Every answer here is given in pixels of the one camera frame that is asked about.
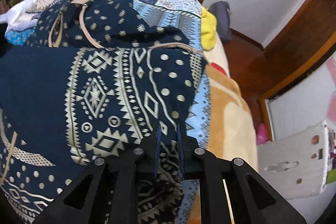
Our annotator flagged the navy patterned hooded garment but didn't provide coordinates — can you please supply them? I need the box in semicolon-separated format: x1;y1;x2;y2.
1;0;206;223

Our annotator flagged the orange beige plush blanket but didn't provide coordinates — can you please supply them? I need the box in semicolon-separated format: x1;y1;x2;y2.
204;35;258;170

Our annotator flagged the pink plastic object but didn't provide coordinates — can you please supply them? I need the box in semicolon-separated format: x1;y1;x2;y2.
256;123;269;145

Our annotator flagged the dark grey cloth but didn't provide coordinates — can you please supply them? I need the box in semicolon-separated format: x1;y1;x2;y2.
208;1;232;42

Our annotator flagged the blue patchwork bedspread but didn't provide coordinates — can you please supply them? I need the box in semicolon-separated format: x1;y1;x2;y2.
4;0;212;224

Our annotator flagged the brown wooden door frame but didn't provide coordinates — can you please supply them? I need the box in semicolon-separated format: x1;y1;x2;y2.
194;0;336;140

